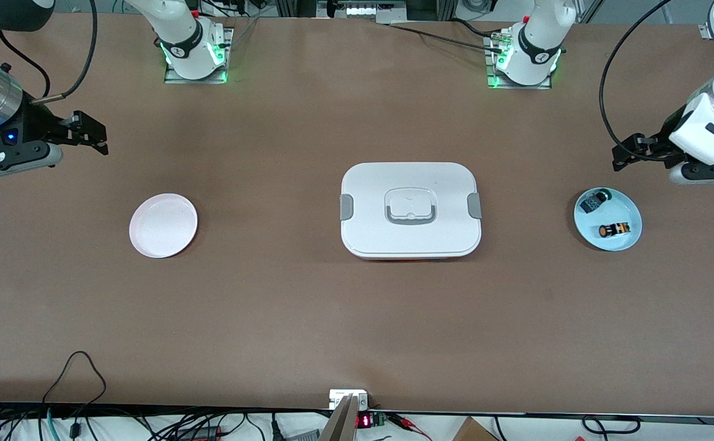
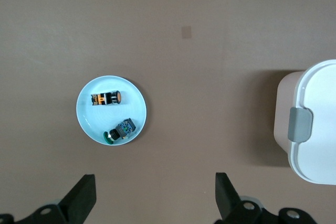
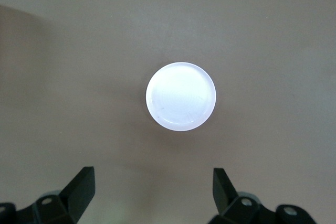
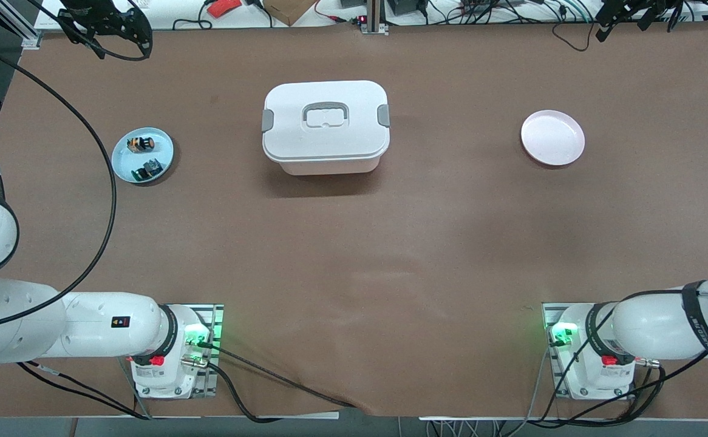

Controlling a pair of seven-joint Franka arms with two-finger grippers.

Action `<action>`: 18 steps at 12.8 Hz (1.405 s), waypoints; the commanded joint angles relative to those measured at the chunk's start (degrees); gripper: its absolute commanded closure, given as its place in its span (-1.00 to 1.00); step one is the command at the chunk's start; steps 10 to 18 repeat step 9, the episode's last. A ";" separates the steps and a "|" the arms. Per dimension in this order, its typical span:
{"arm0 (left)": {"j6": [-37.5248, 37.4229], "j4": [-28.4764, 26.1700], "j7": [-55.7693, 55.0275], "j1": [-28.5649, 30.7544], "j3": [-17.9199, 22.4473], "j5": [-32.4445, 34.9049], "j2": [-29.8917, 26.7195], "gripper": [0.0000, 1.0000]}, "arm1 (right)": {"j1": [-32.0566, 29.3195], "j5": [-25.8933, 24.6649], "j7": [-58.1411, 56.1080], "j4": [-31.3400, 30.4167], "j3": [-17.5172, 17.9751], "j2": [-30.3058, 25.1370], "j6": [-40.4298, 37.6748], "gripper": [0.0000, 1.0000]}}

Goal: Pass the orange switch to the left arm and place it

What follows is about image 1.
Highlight black blue small battery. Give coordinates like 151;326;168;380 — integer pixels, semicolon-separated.
579;190;613;214

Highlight black looped cable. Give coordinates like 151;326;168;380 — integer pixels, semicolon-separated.
42;351;108;408

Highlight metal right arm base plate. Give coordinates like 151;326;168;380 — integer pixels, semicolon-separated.
164;26;235;85

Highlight aluminium bracket with profile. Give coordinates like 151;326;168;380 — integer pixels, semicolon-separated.
319;390;370;441

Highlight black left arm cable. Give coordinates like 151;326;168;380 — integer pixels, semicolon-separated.
600;0;670;161

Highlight black power adapter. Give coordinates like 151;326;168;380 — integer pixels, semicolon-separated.
176;426;223;441

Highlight pale pink round plate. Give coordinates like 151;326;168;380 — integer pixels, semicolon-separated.
129;194;199;258

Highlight red clip wires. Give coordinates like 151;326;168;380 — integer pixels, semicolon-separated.
388;412;432;440

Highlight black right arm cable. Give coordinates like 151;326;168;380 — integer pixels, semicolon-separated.
0;0;99;102

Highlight brown cardboard piece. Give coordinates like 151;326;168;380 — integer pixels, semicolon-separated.
452;416;498;441

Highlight black coiled cable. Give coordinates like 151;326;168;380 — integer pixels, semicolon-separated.
582;415;641;434

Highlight light blue round plate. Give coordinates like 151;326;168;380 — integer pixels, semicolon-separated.
574;187;643;252

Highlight white box with grey handle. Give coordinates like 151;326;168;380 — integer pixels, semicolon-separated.
340;162;483;261

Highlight black cable to arm base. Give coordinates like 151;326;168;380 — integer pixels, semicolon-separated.
388;18;505;53

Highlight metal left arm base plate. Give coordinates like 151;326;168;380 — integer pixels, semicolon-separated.
484;34;554;90

